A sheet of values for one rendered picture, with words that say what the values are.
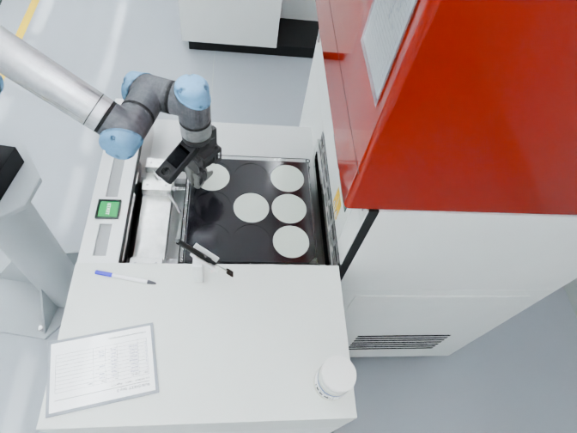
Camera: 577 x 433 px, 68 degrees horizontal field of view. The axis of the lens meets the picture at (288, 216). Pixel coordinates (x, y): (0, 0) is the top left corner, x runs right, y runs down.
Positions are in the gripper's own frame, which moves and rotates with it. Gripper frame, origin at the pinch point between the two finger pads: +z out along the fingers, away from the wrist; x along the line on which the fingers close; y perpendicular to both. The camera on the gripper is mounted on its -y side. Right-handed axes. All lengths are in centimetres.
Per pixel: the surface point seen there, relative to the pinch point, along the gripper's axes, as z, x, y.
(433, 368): 92, -95, 50
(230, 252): 1.6, -21.4, -6.8
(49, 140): 91, 130, 4
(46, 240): 42, 42, -34
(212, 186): 1.5, -2.7, 4.2
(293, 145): 9.6, -4.1, 39.7
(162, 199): 3.6, 4.6, -8.0
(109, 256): -4.4, -4.5, -30.1
